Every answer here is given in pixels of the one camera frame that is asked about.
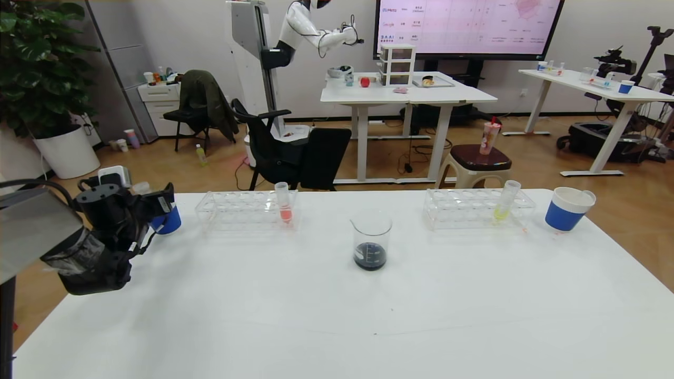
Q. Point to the large green leafy plant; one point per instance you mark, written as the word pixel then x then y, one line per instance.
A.
pixel 37 68

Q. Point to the white plant pot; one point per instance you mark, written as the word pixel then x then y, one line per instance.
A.
pixel 67 155

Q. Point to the brown topped plastic stool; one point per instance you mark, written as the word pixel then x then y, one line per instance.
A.
pixel 476 158

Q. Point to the clear glass beaker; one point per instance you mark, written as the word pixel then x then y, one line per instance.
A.
pixel 371 258

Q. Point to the white humanoid robot on stand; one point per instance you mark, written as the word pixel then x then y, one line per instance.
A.
pixel 247 31

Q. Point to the white double desk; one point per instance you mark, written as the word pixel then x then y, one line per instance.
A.
pixel 405 96

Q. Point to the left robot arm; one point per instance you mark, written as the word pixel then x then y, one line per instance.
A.
pixel 89 266

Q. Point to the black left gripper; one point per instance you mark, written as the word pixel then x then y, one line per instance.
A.
pixel 159 205

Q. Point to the white drawer cabinet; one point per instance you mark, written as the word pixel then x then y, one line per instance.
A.
pixel 158 101

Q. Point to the grey tray with food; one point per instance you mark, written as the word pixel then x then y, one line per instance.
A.
pixel 433 82

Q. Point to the small blue cup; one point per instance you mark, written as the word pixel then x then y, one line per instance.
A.
pixel 625 87

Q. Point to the clear plastic test tube rack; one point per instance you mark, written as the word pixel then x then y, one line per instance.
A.
pixel 471 210
pixel 247 210

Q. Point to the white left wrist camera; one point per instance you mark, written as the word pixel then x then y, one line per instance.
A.
pixel 114 176

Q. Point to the drink cup with red straw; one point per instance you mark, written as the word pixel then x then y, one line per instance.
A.
pixel 487 140

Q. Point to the large wall display screen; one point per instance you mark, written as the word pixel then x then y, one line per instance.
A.
pixel 468 26

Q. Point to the black mobile robot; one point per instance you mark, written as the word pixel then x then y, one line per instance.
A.
pixel 595 142

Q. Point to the green drink bottle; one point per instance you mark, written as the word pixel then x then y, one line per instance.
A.
pixel 200 156

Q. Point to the yellow pigment test tube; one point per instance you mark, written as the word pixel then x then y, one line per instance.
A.
pixel 501 212

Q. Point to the blue and white paper cup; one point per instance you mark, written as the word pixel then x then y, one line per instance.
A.
pixel 561 217
pixel 171 223

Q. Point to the small white cup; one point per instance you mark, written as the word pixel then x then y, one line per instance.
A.
pixel 122 146

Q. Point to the small clear drawer organizer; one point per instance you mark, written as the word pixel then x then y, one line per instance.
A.
pixel 396 66

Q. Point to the grey bowl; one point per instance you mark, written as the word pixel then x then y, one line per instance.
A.
pixel 337 72

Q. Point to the purple stacked cups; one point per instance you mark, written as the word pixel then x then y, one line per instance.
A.
pixel 132 139

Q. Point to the white single desk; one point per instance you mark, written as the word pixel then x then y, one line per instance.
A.
pixel 579 84

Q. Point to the olive green jacket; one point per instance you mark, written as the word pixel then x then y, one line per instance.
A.
pixel 208 99

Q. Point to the tall grey metal locker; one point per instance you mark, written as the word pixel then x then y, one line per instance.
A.
pixel 124 63

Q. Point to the black four-legged chair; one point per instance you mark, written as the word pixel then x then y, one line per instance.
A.
pixel 181 116

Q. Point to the black office chair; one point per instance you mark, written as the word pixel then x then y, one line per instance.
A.
pixel 279 155

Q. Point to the pink pigment test tube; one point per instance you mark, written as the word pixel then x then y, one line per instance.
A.
pixel 285 213

